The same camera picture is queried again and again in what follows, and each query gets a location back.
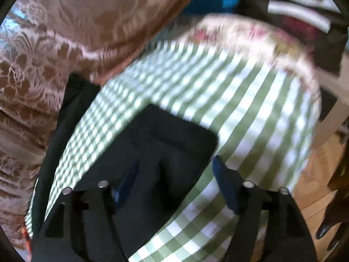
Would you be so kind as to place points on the floral mattress edge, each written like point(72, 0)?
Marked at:
point(253, 39)

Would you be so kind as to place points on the brown floral curtain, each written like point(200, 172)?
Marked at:
point(42, 43)

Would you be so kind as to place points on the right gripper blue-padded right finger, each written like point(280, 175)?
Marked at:
point(287, 236)

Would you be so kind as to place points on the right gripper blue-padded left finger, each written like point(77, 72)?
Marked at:
point(81, 226)

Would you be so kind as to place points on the black embroidered pants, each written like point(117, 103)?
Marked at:
point(131, 190)

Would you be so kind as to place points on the green white checkered bedsheet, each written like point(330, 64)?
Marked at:
point(170, 112)

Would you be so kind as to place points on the white wooden chair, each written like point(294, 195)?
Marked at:
point(334, 102)

